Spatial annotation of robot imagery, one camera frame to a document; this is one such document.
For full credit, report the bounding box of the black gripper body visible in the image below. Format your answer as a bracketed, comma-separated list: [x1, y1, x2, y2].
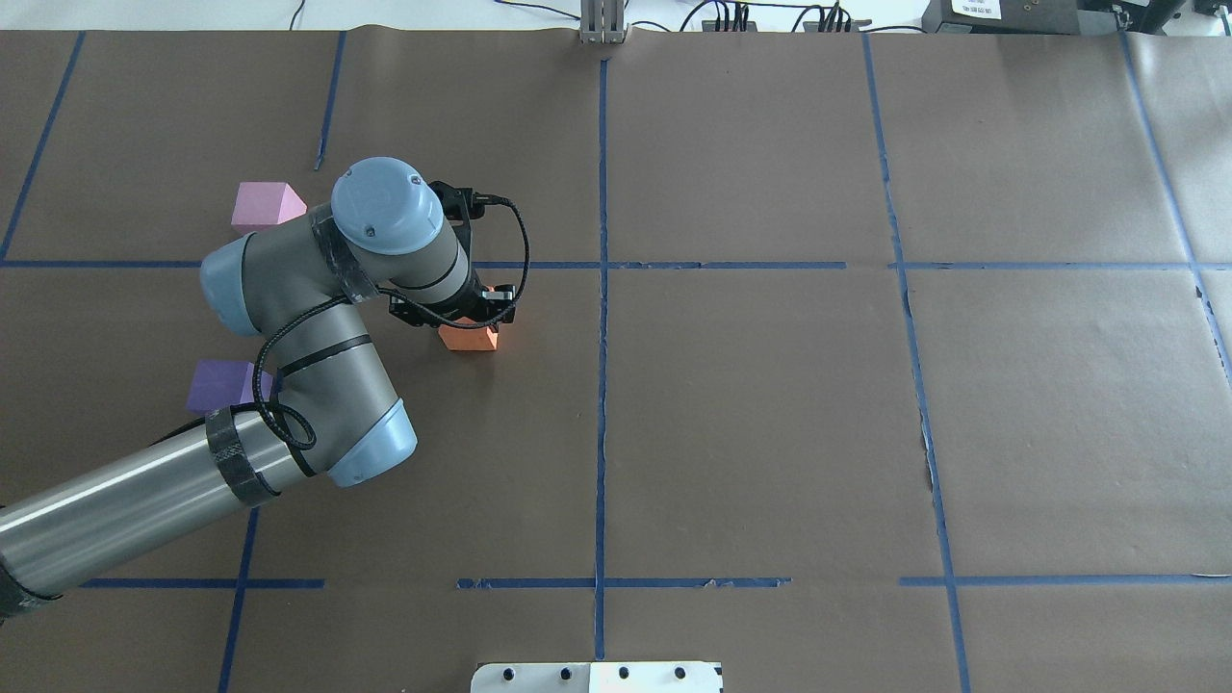
[388, 273, 519, 330]

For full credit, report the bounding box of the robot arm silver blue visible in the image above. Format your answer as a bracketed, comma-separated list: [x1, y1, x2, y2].
[2, 157, 525, 619]

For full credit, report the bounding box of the orange foam cube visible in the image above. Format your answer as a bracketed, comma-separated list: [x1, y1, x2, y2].
[437, 297, 501, 351]

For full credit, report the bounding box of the purple foam cube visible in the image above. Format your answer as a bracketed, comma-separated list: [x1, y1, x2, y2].
[186, 359, 256, 417]

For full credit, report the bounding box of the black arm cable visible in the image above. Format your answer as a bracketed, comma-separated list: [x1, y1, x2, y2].
[251, 195, 531, 451]

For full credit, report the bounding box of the brown paper table cover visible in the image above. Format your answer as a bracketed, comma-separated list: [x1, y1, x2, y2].
[2, 27, 1230, 692]

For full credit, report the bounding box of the pink foam cube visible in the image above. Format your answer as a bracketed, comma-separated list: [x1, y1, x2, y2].
[230, 181, 307, 236]

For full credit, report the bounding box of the aluminium frame post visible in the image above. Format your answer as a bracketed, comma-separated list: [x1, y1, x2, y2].
[579, 0, 630, 44]

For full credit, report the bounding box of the black desktop box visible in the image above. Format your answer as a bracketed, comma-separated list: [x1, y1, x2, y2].
[920, 1, 1121, 36]

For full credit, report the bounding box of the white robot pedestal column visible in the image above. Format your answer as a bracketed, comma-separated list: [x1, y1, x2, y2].
[469, 658, 724, 692]

